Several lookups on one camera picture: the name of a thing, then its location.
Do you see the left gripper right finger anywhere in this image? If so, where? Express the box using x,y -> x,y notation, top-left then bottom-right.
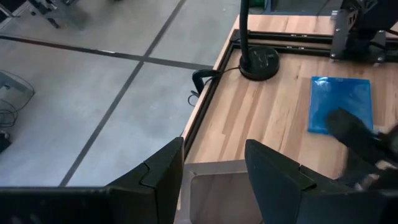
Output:
244,138 -> 356,224

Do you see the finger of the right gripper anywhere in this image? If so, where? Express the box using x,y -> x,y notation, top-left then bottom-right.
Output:
324,107 -> 379,166

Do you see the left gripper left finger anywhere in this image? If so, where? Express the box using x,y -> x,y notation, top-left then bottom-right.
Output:
106,136 -> 185,224

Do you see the grey translucent plastic bin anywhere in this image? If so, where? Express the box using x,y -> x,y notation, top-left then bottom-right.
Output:
174,159 -> 264,224

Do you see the blue plastic disc case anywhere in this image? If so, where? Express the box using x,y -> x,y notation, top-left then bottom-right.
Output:
307,75 -> 374,135

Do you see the black gooseneck desk lamp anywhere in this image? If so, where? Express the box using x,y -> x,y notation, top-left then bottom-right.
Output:
238,0 -> 280,82

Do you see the black table clamp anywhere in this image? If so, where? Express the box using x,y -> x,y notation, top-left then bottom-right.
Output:
191,68 -> 222,98

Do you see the black floor object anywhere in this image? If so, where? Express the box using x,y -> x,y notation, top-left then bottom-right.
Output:
0,130 -> 12,154

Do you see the grey metal table leg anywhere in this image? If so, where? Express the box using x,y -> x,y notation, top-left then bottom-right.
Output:
0,70 -> 32,95

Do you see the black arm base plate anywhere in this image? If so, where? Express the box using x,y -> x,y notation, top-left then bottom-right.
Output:
328,8 -> 390,63

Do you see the black aluminium table frame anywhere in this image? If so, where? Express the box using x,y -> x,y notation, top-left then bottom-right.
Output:
182,28 -> 398,160

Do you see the grey metal furniture frame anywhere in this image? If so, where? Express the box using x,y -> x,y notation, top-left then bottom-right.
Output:
0,0 -> 91,32

